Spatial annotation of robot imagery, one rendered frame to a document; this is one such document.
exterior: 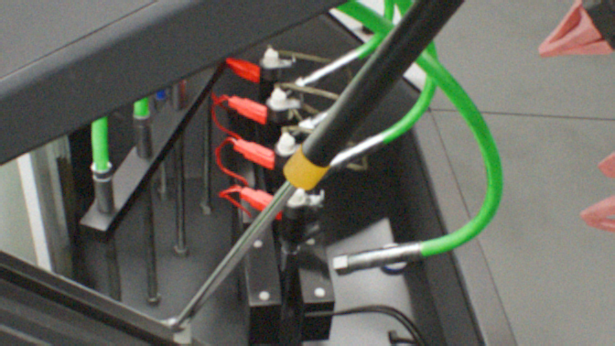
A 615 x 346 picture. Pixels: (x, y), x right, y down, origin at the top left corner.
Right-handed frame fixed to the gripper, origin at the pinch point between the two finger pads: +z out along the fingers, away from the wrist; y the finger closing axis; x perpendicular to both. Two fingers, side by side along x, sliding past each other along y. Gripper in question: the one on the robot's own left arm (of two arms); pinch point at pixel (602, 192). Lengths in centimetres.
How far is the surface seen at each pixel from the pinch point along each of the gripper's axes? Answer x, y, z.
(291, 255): 1.8, 1.0, 41.2
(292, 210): -4.0, -0.3, 35.7
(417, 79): 11, -40, 51
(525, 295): 106, -72, 108
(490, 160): -4.6, -1.1, 8.2
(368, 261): 0.5, 4.2, 25.0
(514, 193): 103, -106, 123
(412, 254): 1.6, 2.9, 20.5
